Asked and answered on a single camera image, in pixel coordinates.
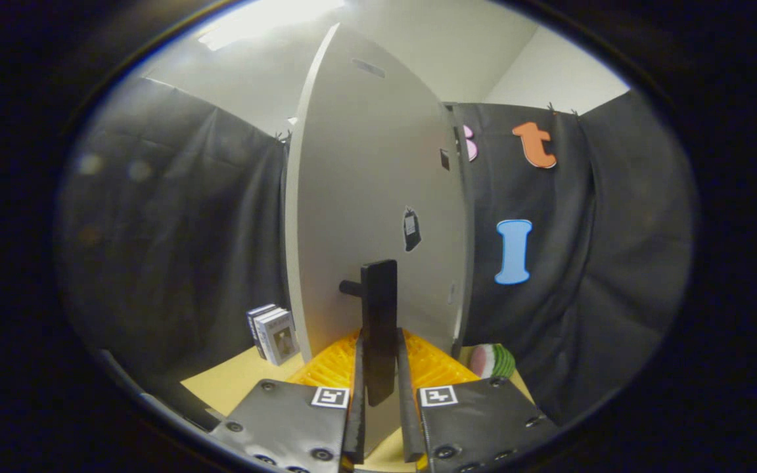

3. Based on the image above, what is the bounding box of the white spine book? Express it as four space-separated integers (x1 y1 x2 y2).
253 306 287 359

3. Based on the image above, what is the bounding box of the grey cover book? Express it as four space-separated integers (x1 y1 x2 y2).
262 309 300 367

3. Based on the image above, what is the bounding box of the black backdrop cloth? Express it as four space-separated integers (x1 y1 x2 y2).
57 76 696 428

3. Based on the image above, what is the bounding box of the watermelon slice toy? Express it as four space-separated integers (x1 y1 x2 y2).
469 343 516 380

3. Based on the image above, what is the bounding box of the grey shoe cabinet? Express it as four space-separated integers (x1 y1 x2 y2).
443 102 476 359

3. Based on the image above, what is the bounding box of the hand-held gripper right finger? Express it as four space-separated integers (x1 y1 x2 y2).
395 328 559 473

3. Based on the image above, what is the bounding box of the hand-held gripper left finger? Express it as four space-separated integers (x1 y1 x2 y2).
209 328 367 473

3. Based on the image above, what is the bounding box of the black door handle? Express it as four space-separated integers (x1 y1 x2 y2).
339 259 398 407

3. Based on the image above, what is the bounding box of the grey shoe cabinet door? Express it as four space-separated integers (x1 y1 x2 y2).
285 23 470 461

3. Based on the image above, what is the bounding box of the blue spine book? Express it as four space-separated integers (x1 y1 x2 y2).
246 304 277 344

